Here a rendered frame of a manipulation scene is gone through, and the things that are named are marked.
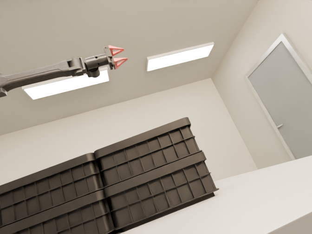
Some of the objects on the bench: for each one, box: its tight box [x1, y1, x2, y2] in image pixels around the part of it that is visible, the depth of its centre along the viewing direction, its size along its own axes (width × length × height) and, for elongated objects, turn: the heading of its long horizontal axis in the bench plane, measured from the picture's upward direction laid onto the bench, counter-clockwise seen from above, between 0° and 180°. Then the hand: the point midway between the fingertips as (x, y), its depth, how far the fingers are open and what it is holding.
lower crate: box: [0, 189, 121, 234], centre depth 73 cm, size 40×30×12 cm
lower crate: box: [104, 151, 219, 232], centre depth 75 cm, size 40×30×12 cm
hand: (124, 54), depth 110 cm, fingers open, 6 cm apart
